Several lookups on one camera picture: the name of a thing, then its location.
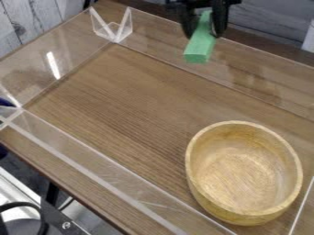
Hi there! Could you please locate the clear acrylic enclosure wall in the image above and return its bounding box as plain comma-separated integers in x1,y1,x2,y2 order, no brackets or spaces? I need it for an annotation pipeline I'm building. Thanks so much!
0,1,314,235

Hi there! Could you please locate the black cable loop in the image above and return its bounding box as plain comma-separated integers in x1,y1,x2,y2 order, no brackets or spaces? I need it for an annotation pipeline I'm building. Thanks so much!
0,201,49,235

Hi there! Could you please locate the green rectangular block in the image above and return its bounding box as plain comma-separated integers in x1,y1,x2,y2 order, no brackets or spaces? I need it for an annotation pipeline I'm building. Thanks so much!
183,10,216,64

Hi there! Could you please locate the black table leg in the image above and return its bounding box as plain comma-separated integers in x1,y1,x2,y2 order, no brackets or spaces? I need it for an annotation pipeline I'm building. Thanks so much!
45,183,60,207

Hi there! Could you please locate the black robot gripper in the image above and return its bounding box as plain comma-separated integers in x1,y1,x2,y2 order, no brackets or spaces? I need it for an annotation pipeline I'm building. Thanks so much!
166,0,243,39

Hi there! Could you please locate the light wooden bowl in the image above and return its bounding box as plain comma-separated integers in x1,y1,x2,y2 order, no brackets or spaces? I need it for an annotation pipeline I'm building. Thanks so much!
186,120,303,226

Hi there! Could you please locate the clear acrylic corner bracket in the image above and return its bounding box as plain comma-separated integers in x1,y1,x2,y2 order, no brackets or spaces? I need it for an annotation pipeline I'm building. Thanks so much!
88,7,132,43

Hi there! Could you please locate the black metal clamp bracket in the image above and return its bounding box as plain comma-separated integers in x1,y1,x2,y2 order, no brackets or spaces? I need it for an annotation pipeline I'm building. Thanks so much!
40,200,91,235

